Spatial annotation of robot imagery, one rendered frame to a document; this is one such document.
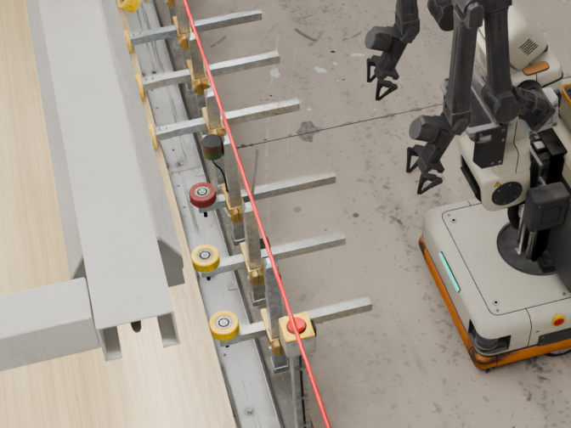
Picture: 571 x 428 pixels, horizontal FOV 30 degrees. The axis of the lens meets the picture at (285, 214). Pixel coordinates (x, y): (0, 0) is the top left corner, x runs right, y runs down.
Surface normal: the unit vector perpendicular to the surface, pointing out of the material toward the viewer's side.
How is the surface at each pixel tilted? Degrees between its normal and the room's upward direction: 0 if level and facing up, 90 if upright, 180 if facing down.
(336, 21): 0
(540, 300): 0
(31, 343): 90
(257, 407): 0
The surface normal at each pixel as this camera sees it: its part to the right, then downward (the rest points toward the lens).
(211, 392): -0.04, -0.68
